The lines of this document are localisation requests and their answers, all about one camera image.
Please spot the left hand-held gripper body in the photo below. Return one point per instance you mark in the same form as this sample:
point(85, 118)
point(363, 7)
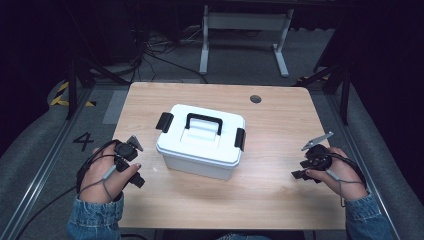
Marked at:
point(126, 152)

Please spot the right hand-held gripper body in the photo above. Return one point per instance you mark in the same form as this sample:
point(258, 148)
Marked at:
point(318, 158)

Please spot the person's right hand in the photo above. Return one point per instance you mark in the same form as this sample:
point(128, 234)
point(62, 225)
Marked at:
point(345, 180)

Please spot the person's left hand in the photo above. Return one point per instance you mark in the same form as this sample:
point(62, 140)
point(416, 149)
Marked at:
point(100, 180)

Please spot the white lidded storage box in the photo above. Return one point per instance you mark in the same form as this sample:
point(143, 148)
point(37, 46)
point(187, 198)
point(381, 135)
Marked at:
point(200, 146)

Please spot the black tripod stand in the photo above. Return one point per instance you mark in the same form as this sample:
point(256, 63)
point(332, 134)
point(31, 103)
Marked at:
point(345, 90)
point(71, 86)

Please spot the person's denim lap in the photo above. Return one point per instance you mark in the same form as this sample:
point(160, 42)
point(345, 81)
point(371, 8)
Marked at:
point(243, 237)

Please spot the dark round table grommet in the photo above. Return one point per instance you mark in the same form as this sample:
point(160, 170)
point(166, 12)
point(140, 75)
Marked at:
point(255, 99)

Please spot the white metal desk frame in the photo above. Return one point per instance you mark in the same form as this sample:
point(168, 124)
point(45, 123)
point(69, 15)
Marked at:
point(246, 21)

